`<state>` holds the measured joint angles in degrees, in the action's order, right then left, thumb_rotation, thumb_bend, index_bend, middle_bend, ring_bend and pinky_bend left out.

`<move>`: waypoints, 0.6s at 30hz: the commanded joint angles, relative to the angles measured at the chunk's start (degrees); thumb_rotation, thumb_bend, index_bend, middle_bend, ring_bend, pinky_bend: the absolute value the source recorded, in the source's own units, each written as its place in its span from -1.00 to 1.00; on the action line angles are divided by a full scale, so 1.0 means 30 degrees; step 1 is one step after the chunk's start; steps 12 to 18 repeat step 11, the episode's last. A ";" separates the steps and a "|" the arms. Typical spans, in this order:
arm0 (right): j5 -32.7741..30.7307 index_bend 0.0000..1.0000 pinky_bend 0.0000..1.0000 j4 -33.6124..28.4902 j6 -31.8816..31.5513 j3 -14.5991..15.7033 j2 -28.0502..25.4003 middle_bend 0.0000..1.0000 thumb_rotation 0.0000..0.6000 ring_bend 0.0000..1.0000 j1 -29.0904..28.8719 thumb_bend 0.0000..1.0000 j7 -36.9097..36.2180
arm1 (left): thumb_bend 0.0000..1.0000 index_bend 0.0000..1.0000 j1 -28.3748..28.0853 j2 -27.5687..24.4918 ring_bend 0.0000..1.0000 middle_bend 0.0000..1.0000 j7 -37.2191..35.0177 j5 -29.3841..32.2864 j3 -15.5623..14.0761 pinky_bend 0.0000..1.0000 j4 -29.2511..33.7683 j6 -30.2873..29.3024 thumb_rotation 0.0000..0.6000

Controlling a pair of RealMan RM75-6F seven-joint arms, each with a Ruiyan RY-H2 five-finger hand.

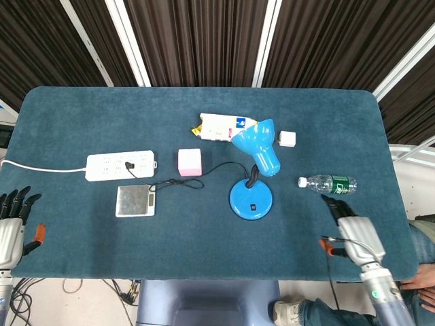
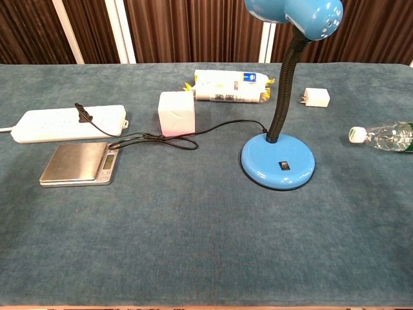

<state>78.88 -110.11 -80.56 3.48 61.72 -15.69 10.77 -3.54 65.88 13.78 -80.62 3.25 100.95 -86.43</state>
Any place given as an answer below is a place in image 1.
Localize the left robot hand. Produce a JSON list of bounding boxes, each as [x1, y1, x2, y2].
[[0, 185, 47, 269]]

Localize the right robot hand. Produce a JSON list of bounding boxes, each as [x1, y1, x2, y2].
[[319, 194, 387, 268]]

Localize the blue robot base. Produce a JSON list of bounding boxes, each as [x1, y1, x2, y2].
[[137, 278, 281, 326]]

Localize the blue gooseneck desk lamp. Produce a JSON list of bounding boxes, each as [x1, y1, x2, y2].
[[229, 118, 281, 221]]

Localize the clear plastic water bottle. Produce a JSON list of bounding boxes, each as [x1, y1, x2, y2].
[[298, 174, 358, 196]]

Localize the bystander's bare hand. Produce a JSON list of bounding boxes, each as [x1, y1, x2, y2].
[[400, 264, 435, 291]]

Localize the person's blue jeans legs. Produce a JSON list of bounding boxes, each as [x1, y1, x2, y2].
[[298, 219, 435, 326]]

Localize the dark equipment box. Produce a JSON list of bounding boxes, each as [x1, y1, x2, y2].
[[0, 124, 14, 149]]

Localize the white sneaker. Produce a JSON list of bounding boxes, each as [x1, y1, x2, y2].
[[273, 295, 307, 325]]

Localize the white plug adapter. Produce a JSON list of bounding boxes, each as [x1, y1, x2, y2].
[[277, 130, 296, 149]]

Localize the white power strip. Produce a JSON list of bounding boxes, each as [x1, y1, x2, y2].
[[84, 150, 158, 182]]

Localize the silver digital kitchen scale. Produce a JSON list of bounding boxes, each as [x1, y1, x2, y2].
[[115, 185, 156, 218]]

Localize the blue table cloth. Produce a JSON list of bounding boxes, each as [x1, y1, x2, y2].
[[10, 86, 419, 283]]

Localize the white snack package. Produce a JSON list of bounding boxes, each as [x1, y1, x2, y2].
[[192, 112, 259, 143]]

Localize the white and pink cube box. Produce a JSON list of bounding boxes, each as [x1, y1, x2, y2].
[[177, 148, 204, 177]]

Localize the dark brown pleated curtain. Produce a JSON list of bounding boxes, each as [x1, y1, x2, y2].
[[0, 0, 435, 147]]

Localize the thin black hand cable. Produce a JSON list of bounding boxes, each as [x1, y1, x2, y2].
[[324, 253, 341, 310]]

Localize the black floor cable bundle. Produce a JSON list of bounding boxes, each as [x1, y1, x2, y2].
[[101, 278, 142, 307], [9, 277, 47, 326]]

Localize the white power strip cable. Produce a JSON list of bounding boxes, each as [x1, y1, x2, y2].
[[0, 159, 88, 174]]

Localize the black lamp power cord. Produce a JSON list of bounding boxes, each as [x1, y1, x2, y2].
[[124, 161, 251, 191]]

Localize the angled white frame post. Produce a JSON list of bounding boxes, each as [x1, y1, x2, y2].
[[372, 23, 435, 101]]

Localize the thin white frame post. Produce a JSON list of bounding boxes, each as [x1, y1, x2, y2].
[[60, 0, 115, 88]]

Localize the wide white frame post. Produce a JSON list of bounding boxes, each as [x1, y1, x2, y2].
[[105, 0, 152, 88], [251, 0, 283, 88]]

